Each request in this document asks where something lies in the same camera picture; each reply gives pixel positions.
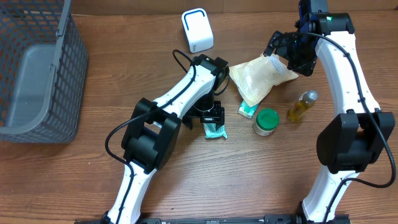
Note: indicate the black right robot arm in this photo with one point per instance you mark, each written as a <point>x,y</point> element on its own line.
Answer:
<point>359,131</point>

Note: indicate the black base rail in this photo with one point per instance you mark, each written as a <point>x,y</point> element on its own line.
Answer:
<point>205,221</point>

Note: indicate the white barcode scanner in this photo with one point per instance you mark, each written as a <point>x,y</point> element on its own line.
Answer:
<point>197,30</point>

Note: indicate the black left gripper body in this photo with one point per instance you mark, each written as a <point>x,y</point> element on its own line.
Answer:
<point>215,114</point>

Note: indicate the green lid Knorr jar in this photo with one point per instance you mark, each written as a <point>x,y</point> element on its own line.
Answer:
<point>266,122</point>

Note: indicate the teal wet wipes pack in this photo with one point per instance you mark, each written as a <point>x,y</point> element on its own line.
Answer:
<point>212,132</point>

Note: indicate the brown Panfree bread bag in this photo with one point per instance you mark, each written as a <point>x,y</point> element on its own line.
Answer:
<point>255,79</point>

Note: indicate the grey plastic mesh basket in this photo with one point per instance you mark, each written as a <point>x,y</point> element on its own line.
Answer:
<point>44,63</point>

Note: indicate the yellow dish soap bottle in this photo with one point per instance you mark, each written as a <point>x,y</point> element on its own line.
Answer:
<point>304,103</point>

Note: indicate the small Kleenex tissue pack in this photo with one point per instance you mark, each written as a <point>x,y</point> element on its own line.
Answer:
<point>246,110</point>

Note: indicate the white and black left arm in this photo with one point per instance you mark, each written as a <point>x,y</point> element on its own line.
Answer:
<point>152,132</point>

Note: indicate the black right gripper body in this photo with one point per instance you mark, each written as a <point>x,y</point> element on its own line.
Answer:
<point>298,57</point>

